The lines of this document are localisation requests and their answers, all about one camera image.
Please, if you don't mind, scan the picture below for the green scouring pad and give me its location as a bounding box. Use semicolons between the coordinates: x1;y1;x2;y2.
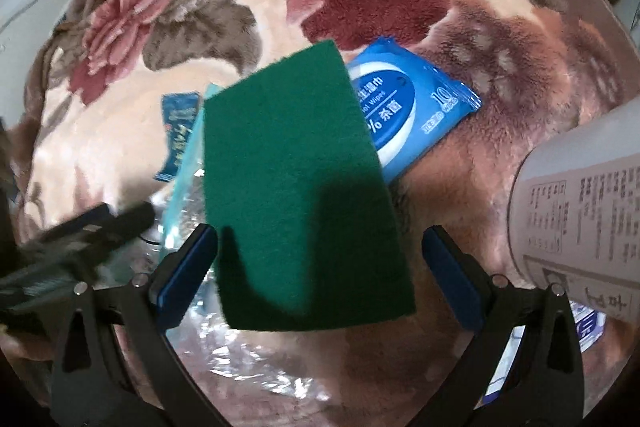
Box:
202;39;418;332

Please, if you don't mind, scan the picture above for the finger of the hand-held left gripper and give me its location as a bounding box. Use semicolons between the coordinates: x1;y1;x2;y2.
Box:
36;201;157;260

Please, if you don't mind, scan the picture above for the clear plastic bag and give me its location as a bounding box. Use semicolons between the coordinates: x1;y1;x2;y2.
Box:
145;82;333;405

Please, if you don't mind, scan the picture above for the white canister with printed label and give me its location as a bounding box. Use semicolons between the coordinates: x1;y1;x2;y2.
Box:
507;99;640;323

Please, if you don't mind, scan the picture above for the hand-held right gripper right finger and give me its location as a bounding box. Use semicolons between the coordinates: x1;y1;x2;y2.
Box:
421;224;587;427

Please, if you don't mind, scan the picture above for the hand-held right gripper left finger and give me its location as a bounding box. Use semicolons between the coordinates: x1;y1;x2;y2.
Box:
50;223;236;427

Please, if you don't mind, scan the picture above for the blue wet wipes pack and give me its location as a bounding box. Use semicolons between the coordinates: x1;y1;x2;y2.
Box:
345;36;483;185

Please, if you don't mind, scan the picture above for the small blue sachet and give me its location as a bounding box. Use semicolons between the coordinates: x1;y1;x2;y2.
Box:
154;93;203;184

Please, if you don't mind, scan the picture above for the blue and white packet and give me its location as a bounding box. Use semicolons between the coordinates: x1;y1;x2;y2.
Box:
482;299;608;408

